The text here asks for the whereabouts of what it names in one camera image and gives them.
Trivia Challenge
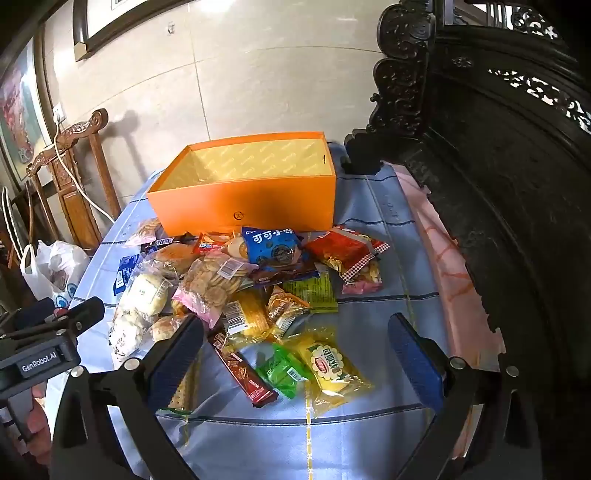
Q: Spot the blue cookie packet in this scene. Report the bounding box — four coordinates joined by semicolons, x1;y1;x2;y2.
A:
241;225;303;271

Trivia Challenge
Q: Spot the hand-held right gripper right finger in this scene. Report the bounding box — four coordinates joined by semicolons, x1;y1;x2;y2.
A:
388;313;542;480

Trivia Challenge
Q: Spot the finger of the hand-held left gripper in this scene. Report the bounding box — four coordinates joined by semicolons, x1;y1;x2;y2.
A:
0;298;56;330
46;296;106;340

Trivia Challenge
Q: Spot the square cracker packet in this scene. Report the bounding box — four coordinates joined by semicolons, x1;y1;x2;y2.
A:
157;360;202;416

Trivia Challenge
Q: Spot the white cable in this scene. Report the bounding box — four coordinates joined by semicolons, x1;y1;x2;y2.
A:
46;117;116;222

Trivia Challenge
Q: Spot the red checkered snack packet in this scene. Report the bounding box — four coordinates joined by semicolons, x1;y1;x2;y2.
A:
302;225;391;284

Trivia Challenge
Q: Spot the yellow-green snack packet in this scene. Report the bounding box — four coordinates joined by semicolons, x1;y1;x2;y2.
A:
281;272;339;315

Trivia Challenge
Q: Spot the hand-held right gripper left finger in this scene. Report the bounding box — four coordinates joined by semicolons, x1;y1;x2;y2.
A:
50;315;205;480

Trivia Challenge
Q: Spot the small blue snack packet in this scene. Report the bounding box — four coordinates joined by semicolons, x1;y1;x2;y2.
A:
113;254;148;298

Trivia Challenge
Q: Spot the yellow snack packet barcode label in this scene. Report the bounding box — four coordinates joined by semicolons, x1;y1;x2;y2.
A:
222;298;273;343

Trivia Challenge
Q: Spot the bright green small snack packet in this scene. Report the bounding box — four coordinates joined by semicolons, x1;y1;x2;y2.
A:
255;344;315;400

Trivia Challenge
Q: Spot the orange plastic bin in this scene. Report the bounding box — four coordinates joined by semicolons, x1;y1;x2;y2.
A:
147;131;337;236

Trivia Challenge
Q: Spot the long dark brown snack packet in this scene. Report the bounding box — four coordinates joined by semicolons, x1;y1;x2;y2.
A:
240;263;320;289

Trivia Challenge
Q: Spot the pink snack packet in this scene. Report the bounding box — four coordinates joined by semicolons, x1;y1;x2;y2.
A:
341;272;384;295

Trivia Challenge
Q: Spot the pink cloth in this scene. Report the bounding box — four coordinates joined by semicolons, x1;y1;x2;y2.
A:
392;166;506;462

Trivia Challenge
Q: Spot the brown carved wooden chair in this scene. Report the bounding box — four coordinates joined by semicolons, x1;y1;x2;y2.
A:
25;108;122;252

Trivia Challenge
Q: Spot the white bread packet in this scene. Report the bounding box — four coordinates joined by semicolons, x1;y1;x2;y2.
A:
108;309;153;364
121;272;171;319

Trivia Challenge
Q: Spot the small red snack packet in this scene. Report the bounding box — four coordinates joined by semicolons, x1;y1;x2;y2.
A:
191;231;236;257

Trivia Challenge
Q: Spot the dark framed wall picture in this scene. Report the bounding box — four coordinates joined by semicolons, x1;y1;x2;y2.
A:
71;0;204;62

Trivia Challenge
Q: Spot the round pastry packet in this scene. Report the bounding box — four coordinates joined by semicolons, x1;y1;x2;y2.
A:
226;235;251;265

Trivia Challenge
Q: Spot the clear yellow packet red label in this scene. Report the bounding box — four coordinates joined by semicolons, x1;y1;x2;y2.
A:
295;327;375;418

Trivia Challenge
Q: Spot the brown bun packet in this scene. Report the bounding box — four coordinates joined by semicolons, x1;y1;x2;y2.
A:
150;242;199;281

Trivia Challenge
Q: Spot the clear cracker packet pink trim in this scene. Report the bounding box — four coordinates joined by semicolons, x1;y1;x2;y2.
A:
172;256;259;329

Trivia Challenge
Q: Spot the white plastic bag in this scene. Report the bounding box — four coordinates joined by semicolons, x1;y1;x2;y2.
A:
19;240;90;310

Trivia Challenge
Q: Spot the dark chocolate bar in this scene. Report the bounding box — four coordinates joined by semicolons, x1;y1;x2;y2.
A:
141;235;185;253

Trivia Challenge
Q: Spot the colourful framed painting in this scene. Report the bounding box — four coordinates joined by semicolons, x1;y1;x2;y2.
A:
0;39;51;185

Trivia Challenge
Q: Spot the orange-brown small snack packet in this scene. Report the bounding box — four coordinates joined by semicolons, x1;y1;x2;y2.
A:
267;285;311;337

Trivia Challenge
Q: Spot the dark brown wafer bar packet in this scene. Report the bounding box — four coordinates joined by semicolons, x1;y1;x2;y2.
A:
208;330;279;408

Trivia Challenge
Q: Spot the small brown bread packet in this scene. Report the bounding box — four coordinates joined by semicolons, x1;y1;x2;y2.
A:
150;315;185;343

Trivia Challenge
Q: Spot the blue checked tablecloth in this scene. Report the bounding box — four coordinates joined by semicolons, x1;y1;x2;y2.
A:
44;143;462;480

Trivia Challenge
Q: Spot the dark carved wooden furniture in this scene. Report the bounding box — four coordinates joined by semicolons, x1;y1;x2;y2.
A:
344;0;591;480

